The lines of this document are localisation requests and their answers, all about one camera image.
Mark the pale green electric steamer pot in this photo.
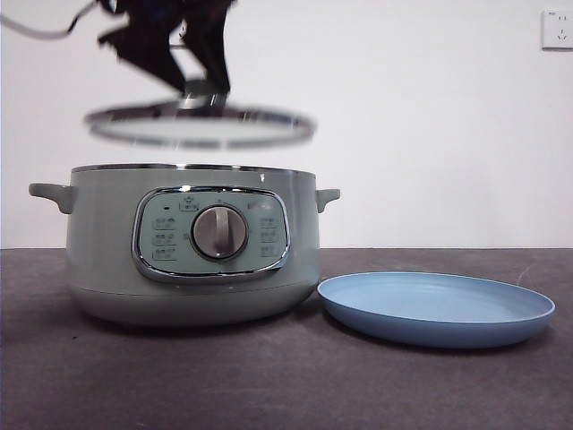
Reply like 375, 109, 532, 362
28, 163, 341, 327

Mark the blue round plate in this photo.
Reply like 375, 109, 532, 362
316, 271, 557, 349

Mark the glass lid with green knob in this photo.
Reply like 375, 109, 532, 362
82, 79, 319, 151

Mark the white wall socket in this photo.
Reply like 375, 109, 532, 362
541, 9, 573, 51

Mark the black cable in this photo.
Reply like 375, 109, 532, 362
0, 13, 89, 40

